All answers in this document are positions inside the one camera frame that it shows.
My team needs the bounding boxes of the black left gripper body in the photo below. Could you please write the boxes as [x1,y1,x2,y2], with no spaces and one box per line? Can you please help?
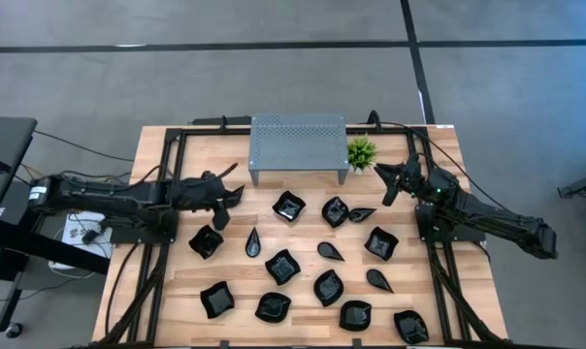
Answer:
[169,170,234,213]

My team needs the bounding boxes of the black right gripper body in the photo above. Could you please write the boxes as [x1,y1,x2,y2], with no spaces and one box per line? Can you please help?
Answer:
[401,154,438,201]

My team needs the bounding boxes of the black square wavy mini plate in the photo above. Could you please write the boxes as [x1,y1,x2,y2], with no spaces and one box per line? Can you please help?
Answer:
[199,280,236,320]
[363,226,400,262]
[272,190,308,223]
[187,224,225,261]
[264,248,303,287]
[339,300,374,333]

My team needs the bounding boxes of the black leaf-shaped mini plate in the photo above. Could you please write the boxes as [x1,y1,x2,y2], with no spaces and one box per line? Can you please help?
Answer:
[393,309,431,346]
[320,196,351,229]
[254,291,293,325]
[312,269,345,308]

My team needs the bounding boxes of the green plant in white pot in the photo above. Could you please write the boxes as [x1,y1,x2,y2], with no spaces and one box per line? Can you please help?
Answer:
[345,135,379,175]

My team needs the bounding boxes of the grey perforated metal shelf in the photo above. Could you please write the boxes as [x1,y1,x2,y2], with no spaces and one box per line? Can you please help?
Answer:
[247,112,351,187]

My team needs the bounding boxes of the white printed paper sheet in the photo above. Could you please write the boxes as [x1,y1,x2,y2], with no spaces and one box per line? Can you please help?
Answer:
[59,210,114,259]

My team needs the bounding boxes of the white power strip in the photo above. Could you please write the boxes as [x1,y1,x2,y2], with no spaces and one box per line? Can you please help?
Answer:
[48,259,98,281]

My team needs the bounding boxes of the black metal stand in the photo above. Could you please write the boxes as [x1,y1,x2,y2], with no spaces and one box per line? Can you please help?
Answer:
[557,162,586,205]

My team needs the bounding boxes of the black desk top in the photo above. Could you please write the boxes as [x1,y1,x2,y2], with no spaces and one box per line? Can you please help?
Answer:
[0,115,39,234]

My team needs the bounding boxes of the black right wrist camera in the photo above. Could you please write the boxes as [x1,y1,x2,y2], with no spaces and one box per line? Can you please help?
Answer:
[381,179,402,207]

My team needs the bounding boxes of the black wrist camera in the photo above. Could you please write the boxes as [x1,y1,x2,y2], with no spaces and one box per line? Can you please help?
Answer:
[211,201,232,232]
[381,179,402,207]

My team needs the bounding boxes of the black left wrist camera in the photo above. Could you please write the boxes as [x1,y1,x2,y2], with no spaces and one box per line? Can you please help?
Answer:
[211,201,232,232]

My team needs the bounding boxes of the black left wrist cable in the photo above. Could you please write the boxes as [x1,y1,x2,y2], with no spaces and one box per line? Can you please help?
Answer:
[176,162,240,188]

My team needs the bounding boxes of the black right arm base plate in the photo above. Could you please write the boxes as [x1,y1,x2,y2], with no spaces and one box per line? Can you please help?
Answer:
[414,203,488,243]

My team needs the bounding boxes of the long black arm cable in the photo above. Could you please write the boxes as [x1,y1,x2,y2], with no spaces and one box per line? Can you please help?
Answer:
[366,110,537,222]

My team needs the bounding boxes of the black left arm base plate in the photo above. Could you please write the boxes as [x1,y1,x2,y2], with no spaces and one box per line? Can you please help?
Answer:
[109,212,179,245]

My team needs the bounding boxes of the thin black floor cable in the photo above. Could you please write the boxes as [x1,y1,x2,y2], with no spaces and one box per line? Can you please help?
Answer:
[32,129,135,164]

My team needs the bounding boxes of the black cable hose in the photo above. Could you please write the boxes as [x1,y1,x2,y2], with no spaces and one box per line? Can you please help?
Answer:
[103,241,142,338]

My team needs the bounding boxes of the black desk leg frame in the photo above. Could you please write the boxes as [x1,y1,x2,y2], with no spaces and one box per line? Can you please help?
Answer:
[0,217,112,338]

